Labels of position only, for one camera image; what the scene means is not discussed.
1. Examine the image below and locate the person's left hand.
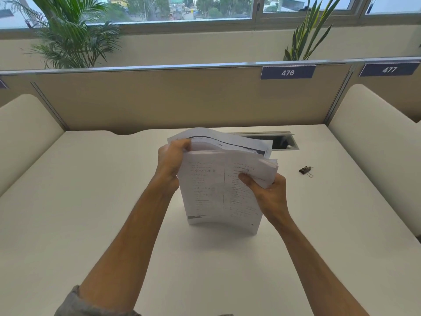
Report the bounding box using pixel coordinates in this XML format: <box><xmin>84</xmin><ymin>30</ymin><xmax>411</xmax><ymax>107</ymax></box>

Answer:
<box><xmin>155</xmin><ymin>139</ymin><xmax>192</xmax><ymax>188</ymax></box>

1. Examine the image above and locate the person's right hand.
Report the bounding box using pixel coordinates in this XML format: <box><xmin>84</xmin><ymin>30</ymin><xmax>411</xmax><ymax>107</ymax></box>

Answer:
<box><xmin>238</xmin><ymin>172</ymin><xmax>291</xmax><ymax>226</ymax></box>

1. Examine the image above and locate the stack of printed white papers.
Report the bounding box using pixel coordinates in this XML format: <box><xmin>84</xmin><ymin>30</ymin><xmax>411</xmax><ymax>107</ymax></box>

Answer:
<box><xmin>167</xmin><ymin>127</ymin><xmax>279</xmax><ymax>235</ymax></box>

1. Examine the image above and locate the person's left forearm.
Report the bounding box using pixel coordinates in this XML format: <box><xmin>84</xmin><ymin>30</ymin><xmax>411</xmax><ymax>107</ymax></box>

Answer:
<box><xmin>79</xmin><ymin>176</ymin><xmax>180</xmax><ymax>311</ymax></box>

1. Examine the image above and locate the person's right forearm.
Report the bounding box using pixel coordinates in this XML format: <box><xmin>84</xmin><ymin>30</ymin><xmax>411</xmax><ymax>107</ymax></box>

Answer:
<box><xmin>273</xmin><ymin>212</ymin><xmax>370</xmax><ymax>316</ymax></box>

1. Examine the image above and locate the beige desk partition panel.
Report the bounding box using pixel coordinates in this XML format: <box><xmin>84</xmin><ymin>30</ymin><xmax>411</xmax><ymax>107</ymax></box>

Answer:
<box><xmin>352</xmin><ymin>57</ymin><xmax>421</xmax><ymax>124</ymax></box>
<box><xmin>31</xmin><ymin>61</ymin><xmax>357</xmax><ymax>135</ymax></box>

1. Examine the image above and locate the blue desk number label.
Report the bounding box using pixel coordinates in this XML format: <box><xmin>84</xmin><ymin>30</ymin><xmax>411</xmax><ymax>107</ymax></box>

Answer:
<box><xmin>359</xmin><ymin>62</ymin><xmax>421</xmax><ymax>77</ymax></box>
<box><xmin>260</xmin><ymin>65</ymin><xmax>316</xmax><ymax>80</ymax></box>

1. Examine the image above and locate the white side divider panel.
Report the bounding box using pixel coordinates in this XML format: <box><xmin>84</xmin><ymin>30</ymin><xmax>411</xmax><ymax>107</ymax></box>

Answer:
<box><xmin>0</xmin><ymin>94</ymin><xmax>66</xmax><ymax>198</ymax></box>
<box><xmin>328</xmin><ymin>84</ymin><xmax>421</xmax><ymax>237</ymax></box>

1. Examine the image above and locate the snake plant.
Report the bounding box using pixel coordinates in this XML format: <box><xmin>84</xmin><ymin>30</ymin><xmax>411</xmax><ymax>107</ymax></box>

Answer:
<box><xmin>284</xmin><ymin>0</ymin><xmax>343</xmax><ymax>61</ymax></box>

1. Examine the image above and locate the palm plant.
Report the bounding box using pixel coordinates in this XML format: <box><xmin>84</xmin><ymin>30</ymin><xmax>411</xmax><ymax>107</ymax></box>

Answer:
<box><xmin>3</xmin><ymin>0</ymin><xmax>123</xmax><ymax>69</ymax></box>

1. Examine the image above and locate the grey sleeve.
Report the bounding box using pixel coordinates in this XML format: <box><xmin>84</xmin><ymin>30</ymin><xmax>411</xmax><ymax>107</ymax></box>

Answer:
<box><xmin>54</xmin><ymin>285</ymin><xmax>142</xmax><ymax>316</ymax></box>

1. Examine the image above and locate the metal desk cable hatch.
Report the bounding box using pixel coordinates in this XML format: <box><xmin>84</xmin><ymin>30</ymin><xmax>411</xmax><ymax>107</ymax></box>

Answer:
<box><xmin>230</xmin><ymin>131</ymin><xmax>300</xmax><ymax>151</ymax></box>

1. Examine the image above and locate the window frame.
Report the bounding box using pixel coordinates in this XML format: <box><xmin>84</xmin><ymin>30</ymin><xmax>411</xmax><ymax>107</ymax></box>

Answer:
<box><xmin>0</xmin><ymin>0</ymin><xmax>421</xmax><ymax>38</ymax></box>

